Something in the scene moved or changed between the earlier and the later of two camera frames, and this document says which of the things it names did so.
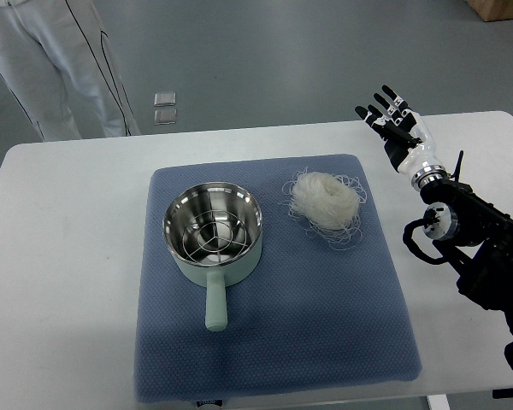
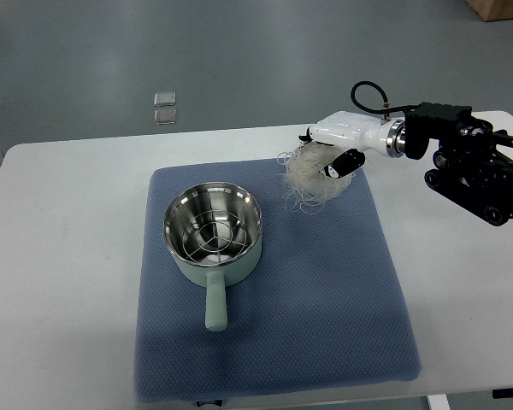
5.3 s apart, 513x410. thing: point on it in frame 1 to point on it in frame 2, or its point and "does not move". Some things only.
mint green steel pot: (213, 232) does not move
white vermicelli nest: (327, 206) to (300, 170)
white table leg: (439, 401) does not move
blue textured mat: (308, 320) does not move
